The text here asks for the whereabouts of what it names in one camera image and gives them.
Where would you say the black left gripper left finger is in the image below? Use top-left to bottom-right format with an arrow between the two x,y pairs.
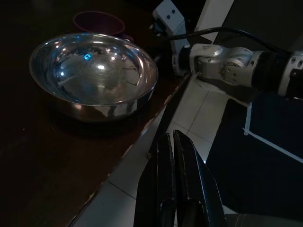
134,133 -> 177,227

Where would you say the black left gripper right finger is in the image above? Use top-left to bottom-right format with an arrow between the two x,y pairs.
172,129 -> 228,227

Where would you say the dark red cup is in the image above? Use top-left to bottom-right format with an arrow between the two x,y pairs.
72,10 -> 134,44

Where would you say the stainless steel bowl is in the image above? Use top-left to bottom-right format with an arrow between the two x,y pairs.
28,32 -> 159,122

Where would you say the dark mat with white edge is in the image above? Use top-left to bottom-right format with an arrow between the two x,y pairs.
243,91 -> 303,164

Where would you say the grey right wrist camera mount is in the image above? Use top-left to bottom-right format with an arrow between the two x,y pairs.
152,0 -> 187,77

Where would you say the white post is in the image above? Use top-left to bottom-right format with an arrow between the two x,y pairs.
193,0 -> 235,44

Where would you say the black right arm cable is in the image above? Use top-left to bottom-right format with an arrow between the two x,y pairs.
165,26 -> 294,55

